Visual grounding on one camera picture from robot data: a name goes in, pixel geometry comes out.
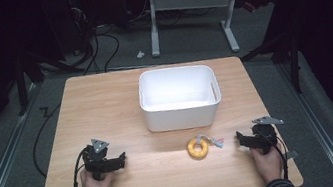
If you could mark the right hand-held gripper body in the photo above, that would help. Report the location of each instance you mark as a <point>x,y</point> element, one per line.
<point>264,137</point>

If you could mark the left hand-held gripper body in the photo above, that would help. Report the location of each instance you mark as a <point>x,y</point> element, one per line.
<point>96,158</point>

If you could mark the small pastel toy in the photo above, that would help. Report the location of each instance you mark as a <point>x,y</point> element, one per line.
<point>211,140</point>

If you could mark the yellow donut toy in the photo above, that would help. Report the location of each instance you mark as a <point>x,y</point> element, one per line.
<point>193,152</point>

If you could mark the white plastic bin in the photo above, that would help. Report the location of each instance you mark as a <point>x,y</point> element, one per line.
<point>179,99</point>

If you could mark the person's right hand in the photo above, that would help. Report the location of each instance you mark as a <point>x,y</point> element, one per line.
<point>268,165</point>

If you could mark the grey tape strip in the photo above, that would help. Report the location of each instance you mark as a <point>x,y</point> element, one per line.
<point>292,154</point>

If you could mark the black stand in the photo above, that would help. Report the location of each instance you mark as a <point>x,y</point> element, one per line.
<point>293,63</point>
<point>21,86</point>

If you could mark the white paper scrap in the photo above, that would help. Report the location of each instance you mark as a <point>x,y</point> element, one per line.
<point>140,54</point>

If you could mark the small red object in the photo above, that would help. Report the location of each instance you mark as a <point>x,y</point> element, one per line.
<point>249,6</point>

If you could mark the dark computer tower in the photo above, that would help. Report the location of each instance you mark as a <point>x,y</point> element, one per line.
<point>67,24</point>

